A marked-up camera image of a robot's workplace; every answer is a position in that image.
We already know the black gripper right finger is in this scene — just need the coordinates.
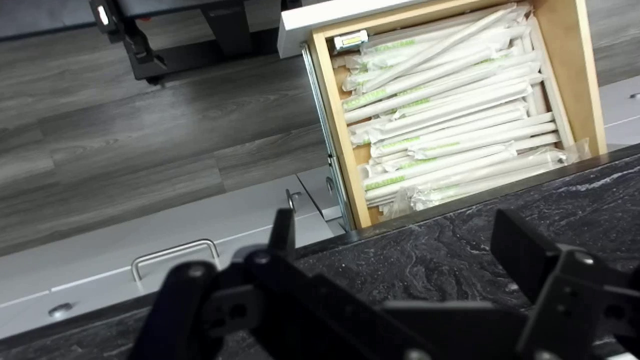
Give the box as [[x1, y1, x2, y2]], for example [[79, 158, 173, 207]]
[[490, 207, 640, 360]]

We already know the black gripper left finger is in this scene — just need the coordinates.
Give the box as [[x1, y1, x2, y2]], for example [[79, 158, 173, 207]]
[[128, 206, 428, 360]]

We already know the paper-wrapped white straw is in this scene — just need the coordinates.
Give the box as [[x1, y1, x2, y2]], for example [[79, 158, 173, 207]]
[[347, 86, 551, 145], [368, 112, 560, 160], [361, 132, 563, 180], [364, 150, 570, 202], [342, 53, 545, 125], [358, 4, 528, 93]]

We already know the white drawer front with keyhole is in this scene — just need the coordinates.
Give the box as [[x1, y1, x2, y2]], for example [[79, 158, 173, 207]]
[[595, 71, 640, 151], [0, 217, 350, 342]]

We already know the open wooden drawer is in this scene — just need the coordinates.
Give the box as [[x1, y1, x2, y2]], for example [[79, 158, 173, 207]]
[[276, 0, 609, 232]]

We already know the short metal drawer handle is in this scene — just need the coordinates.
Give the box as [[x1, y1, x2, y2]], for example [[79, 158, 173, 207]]
[[130, 235, 223, 289]]

